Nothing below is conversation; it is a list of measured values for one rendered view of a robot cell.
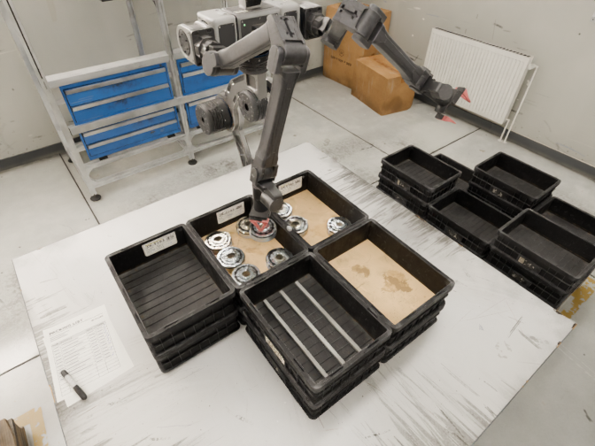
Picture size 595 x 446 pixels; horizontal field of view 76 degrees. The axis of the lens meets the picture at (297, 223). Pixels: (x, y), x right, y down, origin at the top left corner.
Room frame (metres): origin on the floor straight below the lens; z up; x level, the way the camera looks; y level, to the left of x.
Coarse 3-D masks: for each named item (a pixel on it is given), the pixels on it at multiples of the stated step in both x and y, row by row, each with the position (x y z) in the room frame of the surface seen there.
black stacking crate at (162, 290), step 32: (128, 256) 0.91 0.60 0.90; (160, 256) 0.97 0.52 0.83; (192, 256) 0.97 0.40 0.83; (128, 288) 0.81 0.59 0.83; (160, 288) 0.81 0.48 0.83; (192, 288) 0.82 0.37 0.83; (224, 288) 0.78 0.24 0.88; (160, 320) 0.69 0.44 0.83; (192, 320) 0.65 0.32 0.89; (160, 352) 0.58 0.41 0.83
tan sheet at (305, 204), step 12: (300, 192) 1.37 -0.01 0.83; (300, 204) 1.28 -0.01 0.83; (312, 204) 1.29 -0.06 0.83; (324, 204) 1.29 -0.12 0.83; (300, 216) 1.21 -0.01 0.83; (312, 216) 1.21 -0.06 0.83; (324, 216) 1.21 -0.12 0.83; (336, 216) 1.21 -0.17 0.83; (312, 228) 1.13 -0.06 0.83; (324, 228) 1.13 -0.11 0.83; (312, 240) 1.07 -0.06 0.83
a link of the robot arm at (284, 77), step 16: (272, 48) 1.02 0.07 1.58; (272, 64) 1.01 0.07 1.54; (304, 64) 1.06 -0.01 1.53; (288, 80) 1.02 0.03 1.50; (272, 96) 1.03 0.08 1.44; (288, 96) 1.02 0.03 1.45; (272, 112) 1.02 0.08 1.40; (272, 128) 1.01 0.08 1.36; (272, 144) 1.01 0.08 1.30; (256, 160) 1.02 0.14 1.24; (272, 160) 1.01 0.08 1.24; (272, 176) 1.02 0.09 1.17
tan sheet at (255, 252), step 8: (232, 224) 1.15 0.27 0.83; (232, 232) 1.10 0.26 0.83; (232, 240) 1.06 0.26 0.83; (240, 240) 1.06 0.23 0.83; (248, 240) 1.06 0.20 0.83; (272, 240) 1.06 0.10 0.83; (240, 248) 1.02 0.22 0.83; (248, 248) 1.02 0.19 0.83; (256, 248) 1.02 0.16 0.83; (264, 248) 1.02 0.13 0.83; (272, 248) 1.02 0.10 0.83; (216, 256) 0.97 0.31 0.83; (248, 256) 0.97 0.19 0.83; (256, 256) 0.98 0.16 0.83; (264, 256) 0.98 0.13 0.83; (256, 264) 0.94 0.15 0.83; (264, 264) 0.94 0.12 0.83
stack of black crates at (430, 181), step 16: (384, 160) 2.00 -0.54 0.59; (400, 160) 2.13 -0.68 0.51; (416, 160) 2.14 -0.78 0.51; (432, 160) 2.05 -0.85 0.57; (384, 176) 1.98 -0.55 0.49; (400, 176) 1.90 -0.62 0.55; (416, 176) 1.99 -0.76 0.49; (432, 176) 1.99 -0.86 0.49; (448, 176) 1.94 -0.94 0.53; (384, 192) 1.96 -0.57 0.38; (400, 192) 1.87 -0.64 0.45; (416, 192) 1.79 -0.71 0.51; (432, 192) 1.72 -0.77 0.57; (448, 192) 1.83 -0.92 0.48; (416, 208) 1.77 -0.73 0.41
